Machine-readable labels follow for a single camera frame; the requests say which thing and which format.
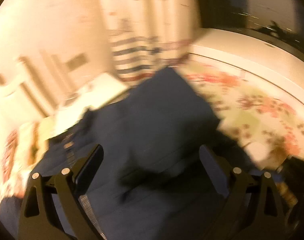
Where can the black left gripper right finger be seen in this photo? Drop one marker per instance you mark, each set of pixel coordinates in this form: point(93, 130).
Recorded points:
point(253, 207)

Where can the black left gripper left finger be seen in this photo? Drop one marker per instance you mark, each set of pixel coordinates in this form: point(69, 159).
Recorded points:
point(38, 216)

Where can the navy blue puffer jacket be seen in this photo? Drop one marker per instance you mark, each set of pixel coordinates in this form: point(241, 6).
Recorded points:
point(151, 183)

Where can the floral bed quilt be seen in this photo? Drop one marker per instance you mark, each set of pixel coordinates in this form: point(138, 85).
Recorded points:
point(266, 121)

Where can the white wooden headboard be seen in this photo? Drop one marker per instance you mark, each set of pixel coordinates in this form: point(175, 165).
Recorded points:
point(33, 91)

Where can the white nightstand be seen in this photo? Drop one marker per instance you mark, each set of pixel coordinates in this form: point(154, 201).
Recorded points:
point(94, 94)

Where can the white window bench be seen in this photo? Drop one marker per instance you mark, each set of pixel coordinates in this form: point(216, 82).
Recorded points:
point(256, 56)

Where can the printed striped curtain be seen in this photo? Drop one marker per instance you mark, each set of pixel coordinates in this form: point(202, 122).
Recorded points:
point(148, 35)

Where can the wall socket panel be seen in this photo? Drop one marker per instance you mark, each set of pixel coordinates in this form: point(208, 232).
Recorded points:
point(77, 61)

